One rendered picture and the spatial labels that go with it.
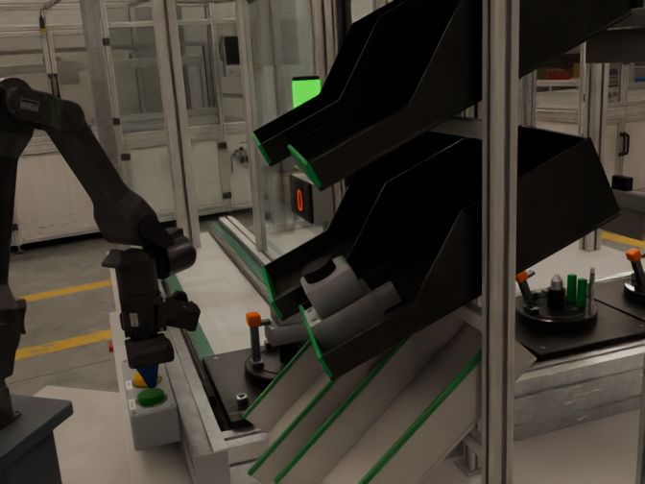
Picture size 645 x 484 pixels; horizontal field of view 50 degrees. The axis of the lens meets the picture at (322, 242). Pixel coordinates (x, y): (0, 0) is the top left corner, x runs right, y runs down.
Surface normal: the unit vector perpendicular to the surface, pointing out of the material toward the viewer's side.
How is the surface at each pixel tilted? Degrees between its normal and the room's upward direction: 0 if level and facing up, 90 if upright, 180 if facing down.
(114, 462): 0
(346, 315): 90
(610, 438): 0
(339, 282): 90
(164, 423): 90
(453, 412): 90
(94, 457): 0
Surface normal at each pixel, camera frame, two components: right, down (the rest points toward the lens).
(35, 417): -0.06, -0.96
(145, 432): 0.32, 0.22
